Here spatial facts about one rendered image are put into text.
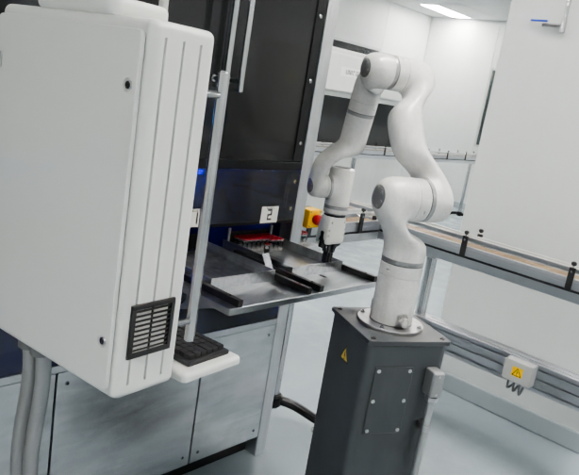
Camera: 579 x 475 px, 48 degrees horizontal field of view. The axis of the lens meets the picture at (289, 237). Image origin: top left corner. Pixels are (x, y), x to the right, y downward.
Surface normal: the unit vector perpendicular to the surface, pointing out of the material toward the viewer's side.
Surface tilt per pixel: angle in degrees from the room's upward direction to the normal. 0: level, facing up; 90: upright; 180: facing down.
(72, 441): 90
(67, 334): 90
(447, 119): 90
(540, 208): 90
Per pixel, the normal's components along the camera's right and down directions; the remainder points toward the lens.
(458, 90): -0.68, 0.06
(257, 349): 0.72, 0.26
